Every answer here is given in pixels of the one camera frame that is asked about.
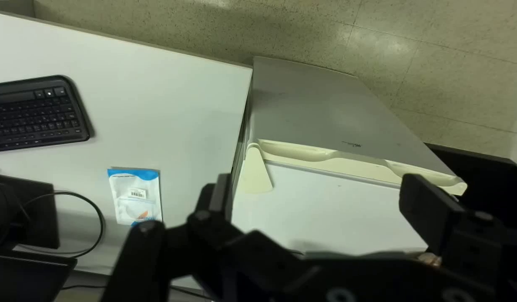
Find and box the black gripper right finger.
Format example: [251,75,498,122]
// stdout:
[400,174,517,302]

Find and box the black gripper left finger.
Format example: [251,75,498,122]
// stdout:
[103,174,305,302]

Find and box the blue white wipe packet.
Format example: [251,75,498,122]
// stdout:
[108,167,164,224]

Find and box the black monitor stand base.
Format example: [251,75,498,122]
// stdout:
[0,176,76,302]

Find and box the black computer keyboard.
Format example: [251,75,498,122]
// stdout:
[0,75,95,151]

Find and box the black cable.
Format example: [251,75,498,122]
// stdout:
[12,189,106,260]

